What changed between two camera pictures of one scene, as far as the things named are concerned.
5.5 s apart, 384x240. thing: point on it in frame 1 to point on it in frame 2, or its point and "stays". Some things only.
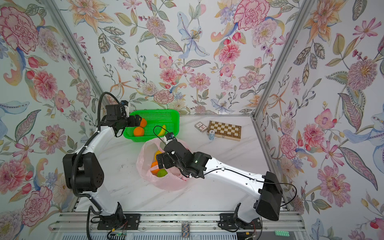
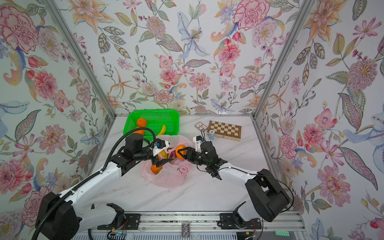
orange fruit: x=138 y=131 stays
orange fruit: x=143 y=123 stays
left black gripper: x=132 y=120 to x=157 y=157
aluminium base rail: x=87 y=222 stays
